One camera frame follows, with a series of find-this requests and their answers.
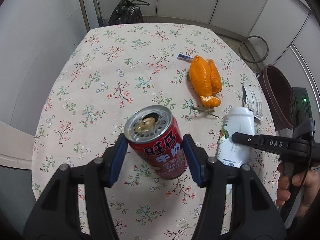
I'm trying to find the small blue wrapper scrap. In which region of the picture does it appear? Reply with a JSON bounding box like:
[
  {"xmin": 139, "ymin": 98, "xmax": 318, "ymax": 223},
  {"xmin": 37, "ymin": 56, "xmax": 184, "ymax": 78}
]
[{"xmin": 177, "ymin": 54, "xmax": 193, "ymax": 62}]

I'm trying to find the right hand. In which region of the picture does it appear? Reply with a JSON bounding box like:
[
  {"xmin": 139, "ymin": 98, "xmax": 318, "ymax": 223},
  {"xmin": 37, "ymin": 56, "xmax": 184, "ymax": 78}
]
[{"xmin": 275, "ymin": 162, "xmax": 320, "ymax": 219}]

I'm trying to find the brown hose ring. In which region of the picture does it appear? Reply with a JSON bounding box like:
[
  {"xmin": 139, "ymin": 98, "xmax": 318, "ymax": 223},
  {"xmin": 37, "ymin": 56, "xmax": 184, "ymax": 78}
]
[{"xmin": 238, "ymin": 35, "xmax": 270, "ymax": 64}]

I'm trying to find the orange peel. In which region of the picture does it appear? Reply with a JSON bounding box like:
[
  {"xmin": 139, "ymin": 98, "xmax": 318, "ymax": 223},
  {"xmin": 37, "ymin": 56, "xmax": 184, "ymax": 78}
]
[{"xmin": 189, "ymin": 55, "xmax": 222, "ymax": 108}]

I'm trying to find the white paper leaflet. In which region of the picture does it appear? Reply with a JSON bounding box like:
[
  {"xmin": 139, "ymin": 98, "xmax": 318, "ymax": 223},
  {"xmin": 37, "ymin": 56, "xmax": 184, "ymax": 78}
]
[{"xmin": 242, "ymin": 85, "xmax": 263, "ymax": 121}]

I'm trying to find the green floor mat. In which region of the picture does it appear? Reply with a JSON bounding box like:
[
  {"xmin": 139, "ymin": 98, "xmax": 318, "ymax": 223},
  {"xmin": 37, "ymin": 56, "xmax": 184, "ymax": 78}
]
[{"xmin": 216, "ymin": 33, "xmax": 260, "ymax": 73}]

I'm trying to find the dark brown trash bucket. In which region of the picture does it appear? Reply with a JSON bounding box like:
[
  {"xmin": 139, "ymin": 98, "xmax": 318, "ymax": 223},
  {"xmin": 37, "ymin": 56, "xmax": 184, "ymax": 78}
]
[{"xmin": 258, "ymin": 64, "xmax": 293, "ymax": 131}]

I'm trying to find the floral tablecloth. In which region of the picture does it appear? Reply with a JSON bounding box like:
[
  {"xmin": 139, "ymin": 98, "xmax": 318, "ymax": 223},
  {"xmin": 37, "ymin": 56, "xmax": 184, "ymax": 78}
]
[{"xmin": 31, "ymin": 23, "xmax": 281, "ymax": 240}]

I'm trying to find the blue handled mop pole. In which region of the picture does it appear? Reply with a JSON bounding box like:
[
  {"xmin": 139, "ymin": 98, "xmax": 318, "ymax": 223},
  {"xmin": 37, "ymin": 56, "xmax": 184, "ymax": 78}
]
[{"xmin": 93, "ymin": 0, "xmax": 104, "ymax": 27}]

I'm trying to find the black garbage bag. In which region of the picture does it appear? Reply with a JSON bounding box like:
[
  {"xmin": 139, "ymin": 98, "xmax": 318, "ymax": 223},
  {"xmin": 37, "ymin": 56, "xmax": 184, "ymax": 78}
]
[{"xmin": 108, "ymin": 0, "xmax": 151, "ymax": 25}]

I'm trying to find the white plastic bottle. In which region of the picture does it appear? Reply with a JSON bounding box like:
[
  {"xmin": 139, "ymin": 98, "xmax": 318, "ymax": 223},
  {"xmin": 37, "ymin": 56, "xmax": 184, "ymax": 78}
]
[{"xmin": 216, "ymin": 107, "xmax": 255, "ymax": 168}]

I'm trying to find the teal handled mop pole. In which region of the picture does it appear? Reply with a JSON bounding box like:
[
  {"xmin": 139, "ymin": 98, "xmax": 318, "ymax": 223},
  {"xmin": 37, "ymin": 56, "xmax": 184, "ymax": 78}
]
[{"xmin": 79, "ymin": 0, "xmax": 90, "ymax": 32}]

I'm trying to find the red milk can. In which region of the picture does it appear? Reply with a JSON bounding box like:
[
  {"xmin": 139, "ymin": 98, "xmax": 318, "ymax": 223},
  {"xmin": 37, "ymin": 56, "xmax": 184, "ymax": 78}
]
[{"xmin": 123, "ymin": 105, "xmax": 188, "ymax": 180}]

